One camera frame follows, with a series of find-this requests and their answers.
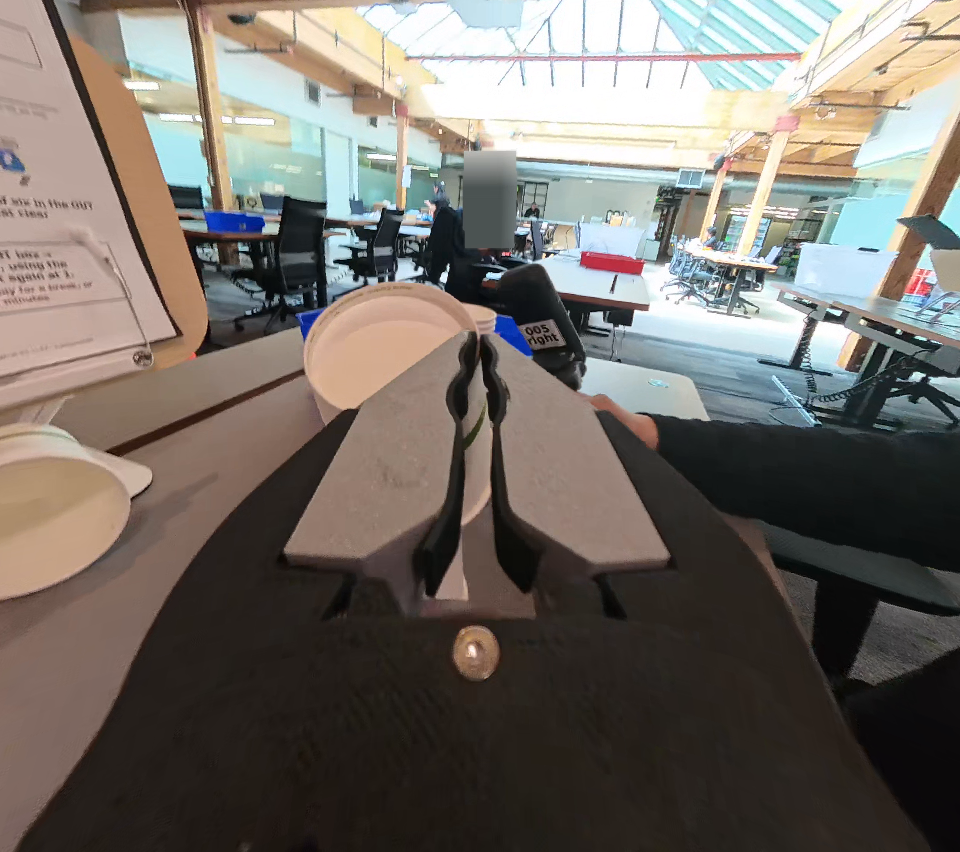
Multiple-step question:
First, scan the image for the metal page holder wire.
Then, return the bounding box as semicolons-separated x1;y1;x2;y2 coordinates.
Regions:
71;228;155;369

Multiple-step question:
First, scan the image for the white top desk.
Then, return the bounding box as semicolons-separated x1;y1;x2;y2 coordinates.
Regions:
540;255;652;313

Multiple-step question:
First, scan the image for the person's dark clothing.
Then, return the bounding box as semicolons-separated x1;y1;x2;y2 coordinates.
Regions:
840;672;960;852

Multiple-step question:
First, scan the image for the wooden display board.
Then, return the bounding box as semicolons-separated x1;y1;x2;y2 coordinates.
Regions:
0;0;211;410

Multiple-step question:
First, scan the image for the long wooden desk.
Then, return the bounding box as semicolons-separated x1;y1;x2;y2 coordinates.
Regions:
176;210;346;313

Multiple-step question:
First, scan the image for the wooden support post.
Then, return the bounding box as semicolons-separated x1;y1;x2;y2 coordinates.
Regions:
186;4;237;268

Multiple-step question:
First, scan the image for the person's right hand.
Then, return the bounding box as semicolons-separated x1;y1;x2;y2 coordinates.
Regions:
588;393;661;451

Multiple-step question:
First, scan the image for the black jacket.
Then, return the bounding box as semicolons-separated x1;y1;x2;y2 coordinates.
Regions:
423;203;468;294

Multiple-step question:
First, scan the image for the white sheet holder bar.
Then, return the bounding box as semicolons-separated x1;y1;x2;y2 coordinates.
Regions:
0;345;156;412

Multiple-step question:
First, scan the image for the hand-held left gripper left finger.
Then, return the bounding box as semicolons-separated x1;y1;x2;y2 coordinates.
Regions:
285;331;479;596

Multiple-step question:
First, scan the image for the black chair armrest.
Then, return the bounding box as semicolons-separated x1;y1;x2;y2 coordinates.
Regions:
765;522;960;676

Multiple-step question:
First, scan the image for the printed instruction sheet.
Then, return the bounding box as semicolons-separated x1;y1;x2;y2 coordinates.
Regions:
0;0;181;380

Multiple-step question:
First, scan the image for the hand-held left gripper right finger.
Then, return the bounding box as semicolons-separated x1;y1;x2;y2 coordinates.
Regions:
481;333;671;592

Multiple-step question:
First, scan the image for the black mesh office chair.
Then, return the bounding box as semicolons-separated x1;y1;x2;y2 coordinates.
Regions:
232;198;329;331
333;207;406;288

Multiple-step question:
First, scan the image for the person's right forearm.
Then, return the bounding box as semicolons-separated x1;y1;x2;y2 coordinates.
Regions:
643;413;960;571

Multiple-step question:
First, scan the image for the large blue plastic bin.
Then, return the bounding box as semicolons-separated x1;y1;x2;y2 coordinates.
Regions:
296;308;537;361

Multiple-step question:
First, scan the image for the small blue bin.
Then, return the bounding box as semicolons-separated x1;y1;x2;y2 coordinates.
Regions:
204;210;267;236

